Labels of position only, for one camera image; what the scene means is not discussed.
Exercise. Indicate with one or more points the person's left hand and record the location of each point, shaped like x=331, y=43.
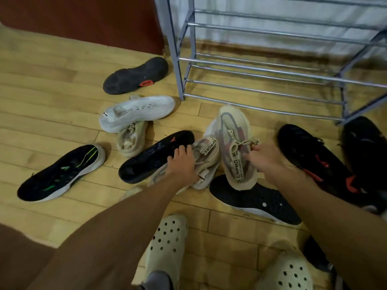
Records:
x=181, y=169

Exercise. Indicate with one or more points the person's right hand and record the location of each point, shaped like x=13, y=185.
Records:
x=267, y=161

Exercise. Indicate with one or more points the person's right fingers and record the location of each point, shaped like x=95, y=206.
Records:
x=252, y=154

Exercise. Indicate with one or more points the person's left fingers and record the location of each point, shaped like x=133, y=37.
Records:
x=183, y=150

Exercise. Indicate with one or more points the beige knit sneaker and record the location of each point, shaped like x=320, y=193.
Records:
x=208, y=157
x=131, y=140

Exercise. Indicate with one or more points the beige sneaker with red pattern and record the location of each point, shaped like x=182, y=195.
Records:
x=232, y=129

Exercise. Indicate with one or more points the person's left forearm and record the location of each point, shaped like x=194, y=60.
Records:
x=121, y=235

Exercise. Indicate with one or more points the person's right forearm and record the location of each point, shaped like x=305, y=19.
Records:
x=335, y=226

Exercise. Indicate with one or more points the black sneaker with red mark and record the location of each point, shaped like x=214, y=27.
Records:
x=151, y=158

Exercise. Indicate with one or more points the black mesh sneaker white sole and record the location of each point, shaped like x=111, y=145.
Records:
x=257, y=200

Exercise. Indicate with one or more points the black sneaker with red accents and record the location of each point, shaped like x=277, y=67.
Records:
x=311, y=157
x=365, y=150

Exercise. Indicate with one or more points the black shoe with red sole mark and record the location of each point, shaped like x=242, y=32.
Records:
x=133, y=76

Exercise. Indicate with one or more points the grey metal shoe rack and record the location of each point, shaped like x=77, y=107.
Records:
x=272, y=66

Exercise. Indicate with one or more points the cream perforated clog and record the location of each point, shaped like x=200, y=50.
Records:
x=167, y=241
x=287, y=273

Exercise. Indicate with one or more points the dark shoe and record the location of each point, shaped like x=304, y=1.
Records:
x=317, y=253

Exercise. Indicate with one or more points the black sneaker with green stripes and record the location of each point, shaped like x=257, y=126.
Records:
x=60, y=173

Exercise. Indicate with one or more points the grey sock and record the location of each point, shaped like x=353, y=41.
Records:
x=157, y=282

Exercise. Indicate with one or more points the white curtain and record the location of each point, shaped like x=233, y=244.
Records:
x=272, y=18

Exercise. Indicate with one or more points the reddish brown wooden cabinet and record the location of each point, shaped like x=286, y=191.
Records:
x=81, y=18

